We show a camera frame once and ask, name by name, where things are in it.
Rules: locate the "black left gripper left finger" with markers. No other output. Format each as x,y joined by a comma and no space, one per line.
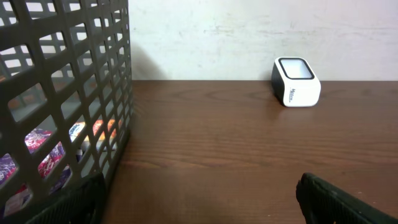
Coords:
82,202

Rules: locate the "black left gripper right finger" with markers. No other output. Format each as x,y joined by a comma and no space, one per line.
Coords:
322,202

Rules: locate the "grey plastic mesh basket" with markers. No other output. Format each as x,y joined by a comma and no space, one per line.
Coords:
66,97

